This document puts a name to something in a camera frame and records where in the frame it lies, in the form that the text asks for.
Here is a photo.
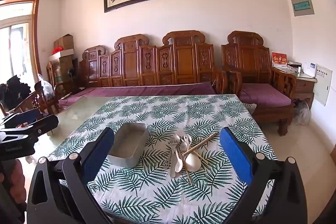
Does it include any person's left forearm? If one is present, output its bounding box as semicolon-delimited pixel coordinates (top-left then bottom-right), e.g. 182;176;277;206
0;158;28;224

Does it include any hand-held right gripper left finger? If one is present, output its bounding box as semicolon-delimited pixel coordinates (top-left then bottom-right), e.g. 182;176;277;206
27;127;116;224

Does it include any clear plastic bag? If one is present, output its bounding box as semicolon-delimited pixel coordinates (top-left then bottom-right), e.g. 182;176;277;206
37;74;55;98

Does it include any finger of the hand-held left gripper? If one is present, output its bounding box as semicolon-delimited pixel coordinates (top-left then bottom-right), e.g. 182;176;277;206
0;108;46;126
0;114;59;136

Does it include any green wall sign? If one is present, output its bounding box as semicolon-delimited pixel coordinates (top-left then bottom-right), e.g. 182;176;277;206
290;0;315;17

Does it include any wooden door frame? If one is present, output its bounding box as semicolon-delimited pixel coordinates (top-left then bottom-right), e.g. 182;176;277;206
0;0;42;88

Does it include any rectangular metal tray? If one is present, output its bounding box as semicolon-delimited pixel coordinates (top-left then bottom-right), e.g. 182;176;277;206
107;122;149;168

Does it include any carved wooden armchair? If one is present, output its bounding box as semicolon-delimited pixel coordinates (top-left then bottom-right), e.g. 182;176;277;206
220;30;297;136

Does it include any large white plastic spoon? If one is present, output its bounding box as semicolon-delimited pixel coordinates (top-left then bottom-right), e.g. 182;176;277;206
184;152;202;172

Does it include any wooden chopstick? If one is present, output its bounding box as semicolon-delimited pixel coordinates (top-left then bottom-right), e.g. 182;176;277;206
182;132;219;156
183;158;194;186
194;149;210;162

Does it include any white electrical panel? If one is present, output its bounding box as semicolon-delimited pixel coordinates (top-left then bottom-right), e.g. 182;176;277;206
314;64;333;106

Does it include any wooden side table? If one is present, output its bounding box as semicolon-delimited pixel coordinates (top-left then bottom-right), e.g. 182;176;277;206
294;72;318;109

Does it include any dark clothes pile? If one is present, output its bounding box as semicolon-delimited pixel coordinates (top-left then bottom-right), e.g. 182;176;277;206
0;74;32;109

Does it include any brown cardboard box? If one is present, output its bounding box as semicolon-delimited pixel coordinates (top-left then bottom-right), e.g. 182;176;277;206
54;34;74;51

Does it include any wooden chair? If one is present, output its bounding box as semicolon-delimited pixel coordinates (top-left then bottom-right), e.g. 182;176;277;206
14;61;66;117

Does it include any green leaf print tablecloth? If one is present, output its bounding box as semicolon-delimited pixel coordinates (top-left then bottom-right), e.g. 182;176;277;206
47;94;279;224

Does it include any white plastic bag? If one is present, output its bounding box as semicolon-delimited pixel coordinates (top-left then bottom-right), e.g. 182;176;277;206
293;101;311;126

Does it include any purple sofa cushion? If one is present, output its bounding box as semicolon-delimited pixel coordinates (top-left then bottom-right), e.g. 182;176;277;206
58;81;217;109

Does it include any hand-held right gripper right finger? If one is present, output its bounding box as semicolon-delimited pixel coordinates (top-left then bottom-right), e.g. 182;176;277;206
219;127;310;224

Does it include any carved wooden sofa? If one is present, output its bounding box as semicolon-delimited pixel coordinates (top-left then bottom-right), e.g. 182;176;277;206
79;30;228;98

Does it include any purple armchair cushion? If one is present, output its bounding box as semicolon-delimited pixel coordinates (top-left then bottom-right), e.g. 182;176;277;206
239;83;292;107

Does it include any white lidded box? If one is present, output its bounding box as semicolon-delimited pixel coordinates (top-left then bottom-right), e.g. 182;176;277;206
49;49;75;62

